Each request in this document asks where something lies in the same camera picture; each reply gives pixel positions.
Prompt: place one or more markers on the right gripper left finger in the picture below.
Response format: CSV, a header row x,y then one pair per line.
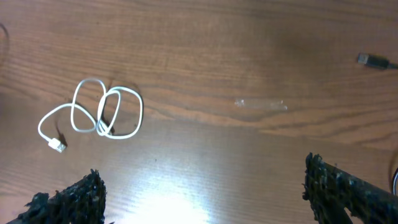
x,y
82,202

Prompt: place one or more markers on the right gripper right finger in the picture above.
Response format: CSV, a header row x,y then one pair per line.
x,y
335,195

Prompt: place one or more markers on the clear tape strip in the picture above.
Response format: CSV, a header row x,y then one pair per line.
x,y
261,104

